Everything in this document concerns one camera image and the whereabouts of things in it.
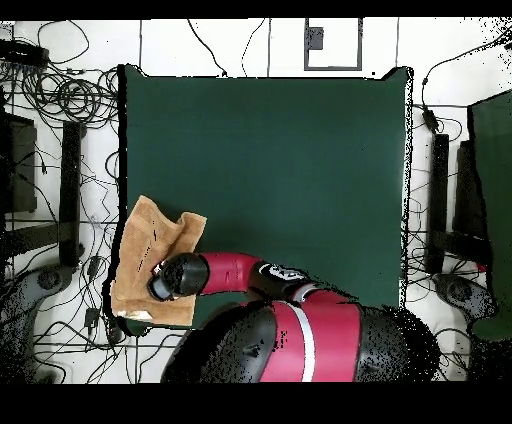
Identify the orange terry towel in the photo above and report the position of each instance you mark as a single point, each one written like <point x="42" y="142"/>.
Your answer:
<point x="140" y="260"/>

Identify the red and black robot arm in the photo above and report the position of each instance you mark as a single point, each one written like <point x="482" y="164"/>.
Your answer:
<point x="280" y="320"/>

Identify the black stand bar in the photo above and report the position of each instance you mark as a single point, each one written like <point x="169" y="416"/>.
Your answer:
<point x="70" y="192"/>
<point x="438" y="200"/>

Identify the black power strip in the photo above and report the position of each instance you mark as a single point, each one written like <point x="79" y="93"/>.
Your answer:
<point x="114" y="332"/>
<point x="24" y="54"/>

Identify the green hanging cloth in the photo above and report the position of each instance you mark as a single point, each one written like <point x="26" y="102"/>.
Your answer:
<point x="496" y="200"/>

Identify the black power adapter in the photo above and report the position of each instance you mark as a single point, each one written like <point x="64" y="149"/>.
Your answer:
<point x="91" y="317"/>
<point x="430" y="120"/>
<point x="94" y="266"/>

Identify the black furniture panel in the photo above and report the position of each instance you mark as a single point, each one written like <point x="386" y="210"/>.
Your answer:
<point x="468" y="192"/>
<point x="20" y="168"/>

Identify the dark green table cloth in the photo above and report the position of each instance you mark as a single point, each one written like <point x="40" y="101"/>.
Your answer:
<point x="280" y="160"/>

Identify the dark grey block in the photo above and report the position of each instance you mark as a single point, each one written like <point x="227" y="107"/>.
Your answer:
<point x="316" y="40"/>

